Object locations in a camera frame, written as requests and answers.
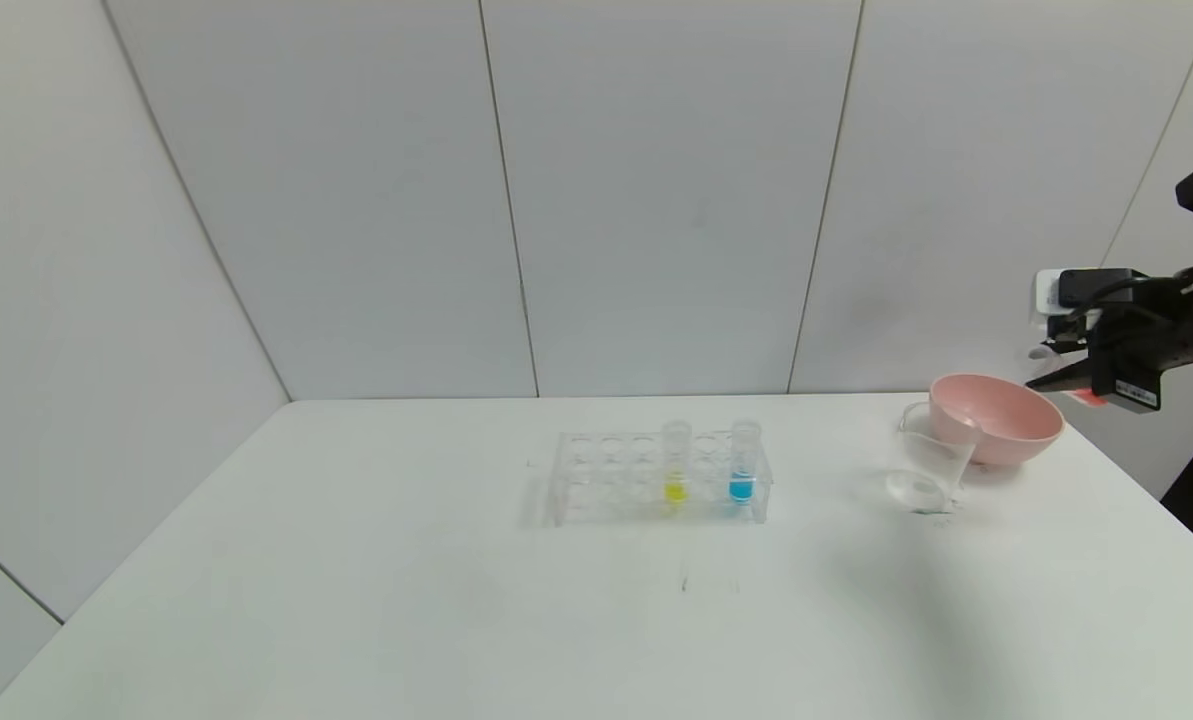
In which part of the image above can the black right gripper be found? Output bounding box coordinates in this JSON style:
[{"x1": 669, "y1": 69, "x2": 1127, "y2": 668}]
[{"x1": 1024, "y1": 303, "x2": 1193, "y2": 414}]

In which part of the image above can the test tube with blue pigment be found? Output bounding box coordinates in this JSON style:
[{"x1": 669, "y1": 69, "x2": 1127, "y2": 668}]
[{"x1": 729, "y1": 419, "x2": 763, "y2": 505}]

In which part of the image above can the test tube with yellow pigment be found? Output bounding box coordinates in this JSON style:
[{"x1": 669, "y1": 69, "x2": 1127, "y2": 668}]
[{"x1": 661, "y1": 420, "x2": 693, "y2": 507}]

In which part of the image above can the clear acrylic test tube rack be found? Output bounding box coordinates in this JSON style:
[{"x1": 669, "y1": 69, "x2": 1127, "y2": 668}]
[{"x1": 544, "y1": 429, "x2": 773, "y2": 529}]

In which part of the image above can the pink plastic bowl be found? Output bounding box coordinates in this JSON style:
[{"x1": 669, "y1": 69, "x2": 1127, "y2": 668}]
[{"x1": 927, "y1": 374, "x2": 1066, "y2": 469}]

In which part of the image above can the clear glass beaker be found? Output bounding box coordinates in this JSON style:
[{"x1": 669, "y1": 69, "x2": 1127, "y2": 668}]
[{"x1": 883, "y1": 401, "x2": 980, "y2": 516}]

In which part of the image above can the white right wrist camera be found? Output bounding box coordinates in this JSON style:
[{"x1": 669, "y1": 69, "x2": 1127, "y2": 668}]
[{"x1": 1031, "y1": 266, "x2": 1142, "y2": 346}]

